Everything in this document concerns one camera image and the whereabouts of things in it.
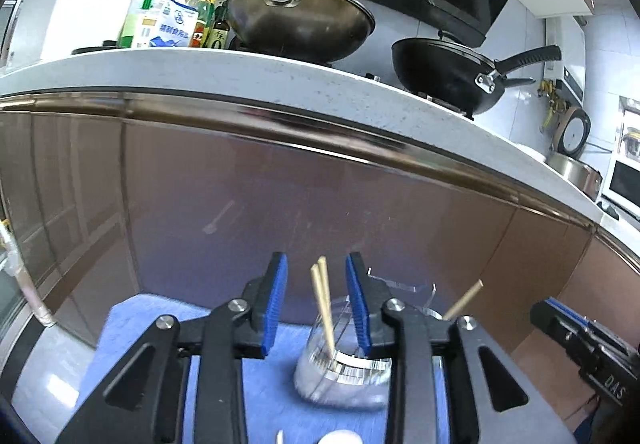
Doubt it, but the glass wok lid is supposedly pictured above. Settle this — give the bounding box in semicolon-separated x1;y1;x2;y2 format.
227;0;375;25

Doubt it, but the white microwave oven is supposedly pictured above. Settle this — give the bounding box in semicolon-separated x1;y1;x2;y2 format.
599;157;640;221

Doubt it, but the glass pan lid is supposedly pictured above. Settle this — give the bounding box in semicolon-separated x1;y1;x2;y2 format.
395;30;496;65

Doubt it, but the clear glass jar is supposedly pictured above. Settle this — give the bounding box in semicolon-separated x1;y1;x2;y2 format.
294;267;443;412

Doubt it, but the brown kitchen cabinet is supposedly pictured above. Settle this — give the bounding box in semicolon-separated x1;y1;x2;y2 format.
0;94;640;425

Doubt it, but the black frying pan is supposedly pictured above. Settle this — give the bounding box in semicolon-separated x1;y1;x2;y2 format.
391;38;563;116

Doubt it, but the black round lid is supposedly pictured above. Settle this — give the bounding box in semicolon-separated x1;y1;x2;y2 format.
71;40;121;56

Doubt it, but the white water heater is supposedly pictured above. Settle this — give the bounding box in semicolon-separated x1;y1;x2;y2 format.
554;17;587;101

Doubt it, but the dark sauce bottle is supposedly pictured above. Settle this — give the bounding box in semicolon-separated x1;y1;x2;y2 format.
211;7;232;50

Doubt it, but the blue mat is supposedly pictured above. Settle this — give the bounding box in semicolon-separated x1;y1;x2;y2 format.
75;293;451;444

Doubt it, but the white blue salt bag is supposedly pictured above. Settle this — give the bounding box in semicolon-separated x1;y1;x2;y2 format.
132;0;197;49

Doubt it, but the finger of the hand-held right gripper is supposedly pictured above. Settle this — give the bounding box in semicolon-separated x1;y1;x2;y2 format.
530;299;597;366
547;297;626;343

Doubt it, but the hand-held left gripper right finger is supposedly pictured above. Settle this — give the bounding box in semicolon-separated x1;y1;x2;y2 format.
345;253;576;444

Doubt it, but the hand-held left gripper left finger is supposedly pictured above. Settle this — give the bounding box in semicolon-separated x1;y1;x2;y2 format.
55;253;289;444

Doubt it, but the large oil bottle purple cap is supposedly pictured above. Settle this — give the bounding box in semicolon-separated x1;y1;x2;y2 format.
119;0;187;49

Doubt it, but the taped pipe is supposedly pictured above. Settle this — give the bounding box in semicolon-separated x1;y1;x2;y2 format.
0;219;57;329

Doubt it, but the yellow gas pipe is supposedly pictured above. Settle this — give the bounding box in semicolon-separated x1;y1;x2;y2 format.
537;79;563;127

